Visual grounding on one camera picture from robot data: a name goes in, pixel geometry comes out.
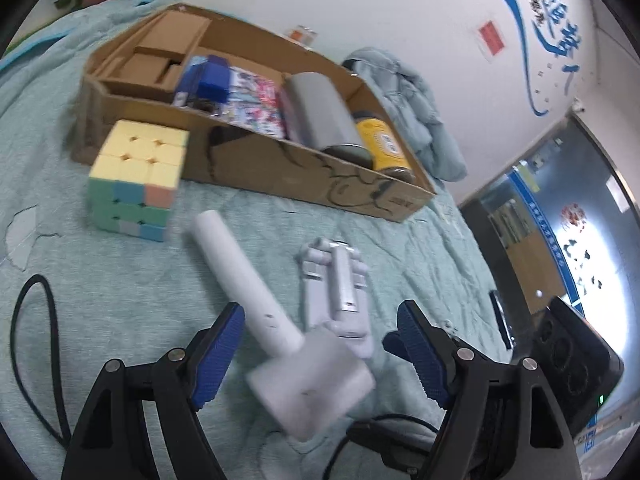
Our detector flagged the long cardboard box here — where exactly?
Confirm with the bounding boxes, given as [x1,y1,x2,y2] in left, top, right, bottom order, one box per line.
[70,4,438,223]

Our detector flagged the small orange label jar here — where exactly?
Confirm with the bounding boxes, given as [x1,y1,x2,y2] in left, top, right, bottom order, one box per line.
[290,24,318,51]

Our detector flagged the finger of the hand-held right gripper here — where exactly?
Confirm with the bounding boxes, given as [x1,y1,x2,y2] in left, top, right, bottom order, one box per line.
[346,417,441,480]

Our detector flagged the light green printed quilt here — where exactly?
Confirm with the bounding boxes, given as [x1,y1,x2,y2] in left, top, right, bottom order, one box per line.
[0,0,516,480]

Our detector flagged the white handheld lint remover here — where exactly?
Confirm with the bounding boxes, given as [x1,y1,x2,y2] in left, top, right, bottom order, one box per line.
[192,210,377,442]

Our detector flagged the blue box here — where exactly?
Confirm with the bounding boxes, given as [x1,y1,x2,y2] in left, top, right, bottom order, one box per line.
[175,55,232,108]

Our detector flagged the black flat device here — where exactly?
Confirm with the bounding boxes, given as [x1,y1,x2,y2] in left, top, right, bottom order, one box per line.
[487,290,516,351]

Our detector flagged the white folding phone stand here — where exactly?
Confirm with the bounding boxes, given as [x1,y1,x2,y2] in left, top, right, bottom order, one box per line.
[298,238,373,358]

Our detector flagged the light blue puffer jacket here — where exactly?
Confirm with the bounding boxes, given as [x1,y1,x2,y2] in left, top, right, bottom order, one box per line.
[342,46,468,183]

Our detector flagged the blue wall decal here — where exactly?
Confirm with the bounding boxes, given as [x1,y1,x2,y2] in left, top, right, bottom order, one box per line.
[462,0,596,118]

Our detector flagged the black cable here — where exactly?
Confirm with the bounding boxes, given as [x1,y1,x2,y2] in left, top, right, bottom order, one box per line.
[330,412,441,480]
[12,274,71,448]

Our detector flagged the silver cylindrical tin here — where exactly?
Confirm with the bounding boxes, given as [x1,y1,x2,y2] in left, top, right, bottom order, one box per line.
[279,72,375,163]

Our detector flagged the pastel puzzle cube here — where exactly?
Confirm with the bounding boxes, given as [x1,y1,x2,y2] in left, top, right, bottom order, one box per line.
[88,120,191,243]

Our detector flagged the glass door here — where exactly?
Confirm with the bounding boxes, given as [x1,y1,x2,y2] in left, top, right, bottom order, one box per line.
[457,110,640,461]

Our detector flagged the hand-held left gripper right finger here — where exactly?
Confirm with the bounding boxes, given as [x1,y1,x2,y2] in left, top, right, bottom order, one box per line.
[382,300,583,480]

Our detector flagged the yellow label jar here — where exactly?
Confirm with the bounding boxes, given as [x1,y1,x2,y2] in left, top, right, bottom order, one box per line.
[352,112,416,183]

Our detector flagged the colourful printed box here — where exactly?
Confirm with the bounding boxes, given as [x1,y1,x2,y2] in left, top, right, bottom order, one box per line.
[220,66,286,138]

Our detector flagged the red wall sign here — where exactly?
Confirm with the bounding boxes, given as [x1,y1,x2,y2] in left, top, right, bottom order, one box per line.
[472,19,508,63]

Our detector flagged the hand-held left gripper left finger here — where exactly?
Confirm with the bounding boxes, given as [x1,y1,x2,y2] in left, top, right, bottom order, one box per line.
[61,302,246,480]

